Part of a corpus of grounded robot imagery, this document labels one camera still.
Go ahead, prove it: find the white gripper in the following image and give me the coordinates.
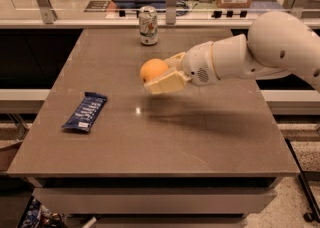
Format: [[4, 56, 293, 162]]
[[144, 41, 218, 94]]

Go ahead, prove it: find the orange fruit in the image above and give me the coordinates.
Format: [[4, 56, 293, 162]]
[[140, 59, 169, 83]]

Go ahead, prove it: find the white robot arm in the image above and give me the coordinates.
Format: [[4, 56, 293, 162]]
[[140, 12, 320, 94]]

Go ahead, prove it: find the blue rxbar wrapper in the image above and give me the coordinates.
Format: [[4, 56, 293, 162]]
[[62, 92, 108, 132]]

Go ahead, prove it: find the white green soda can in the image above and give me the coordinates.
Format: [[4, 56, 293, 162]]
[[138, 6, 158, 45]]

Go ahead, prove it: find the grey drawer front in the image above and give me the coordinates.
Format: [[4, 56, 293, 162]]
[[34, 188, 276, 214]]

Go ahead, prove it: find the metal post centre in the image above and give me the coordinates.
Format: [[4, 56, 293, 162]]
[[166, 0, 176, 25]]

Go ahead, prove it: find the metal post left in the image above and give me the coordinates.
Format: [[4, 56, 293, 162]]
[[36, 0, 57, 24]]

